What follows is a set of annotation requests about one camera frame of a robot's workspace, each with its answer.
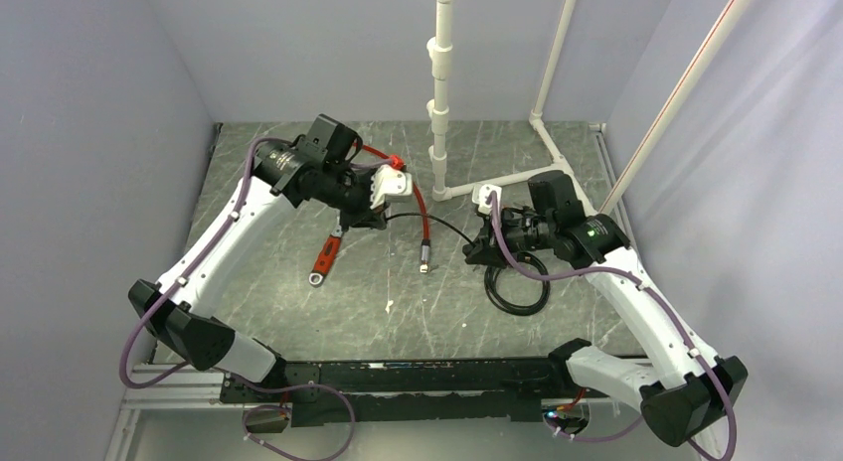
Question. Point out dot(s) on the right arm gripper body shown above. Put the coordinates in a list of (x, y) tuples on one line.
[(514, 230)]

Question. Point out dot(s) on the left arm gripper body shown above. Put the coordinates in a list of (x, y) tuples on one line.
[(355, 208)]

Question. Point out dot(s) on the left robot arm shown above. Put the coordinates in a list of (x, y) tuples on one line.
[(178, 309)]

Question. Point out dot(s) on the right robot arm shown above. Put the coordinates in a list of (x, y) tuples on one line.
[(687, 385)]

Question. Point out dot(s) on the white diagonal pole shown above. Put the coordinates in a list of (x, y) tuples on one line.
[(721, 29)]

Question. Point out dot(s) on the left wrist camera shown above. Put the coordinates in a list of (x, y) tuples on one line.
[(389, 180)]

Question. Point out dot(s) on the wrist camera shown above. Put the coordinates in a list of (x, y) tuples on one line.
[(481, 198), (389, 180)]

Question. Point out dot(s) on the red handled adjustable wrench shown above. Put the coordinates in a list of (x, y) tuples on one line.
[(326, 257)]

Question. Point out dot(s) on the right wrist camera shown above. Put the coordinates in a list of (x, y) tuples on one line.
[(481, 198)]

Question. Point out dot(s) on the white PVC pipe frame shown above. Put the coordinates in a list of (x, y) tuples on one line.
[(494, 60)]

